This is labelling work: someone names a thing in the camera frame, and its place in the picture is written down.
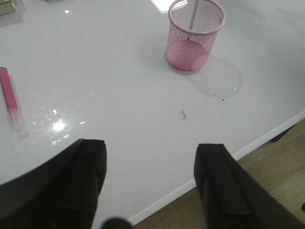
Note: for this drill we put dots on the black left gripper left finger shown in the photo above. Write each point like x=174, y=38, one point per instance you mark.
x=62, y=193

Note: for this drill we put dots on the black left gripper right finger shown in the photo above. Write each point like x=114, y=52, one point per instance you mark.
x=231, y=198

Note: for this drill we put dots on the pink marker pen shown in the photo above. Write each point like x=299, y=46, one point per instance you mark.
x=15, y=114

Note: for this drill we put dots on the pink mesh pen holder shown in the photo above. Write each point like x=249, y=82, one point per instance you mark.
x=194, y=25

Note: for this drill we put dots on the top yellow book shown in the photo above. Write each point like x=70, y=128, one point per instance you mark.
x=6, y=7

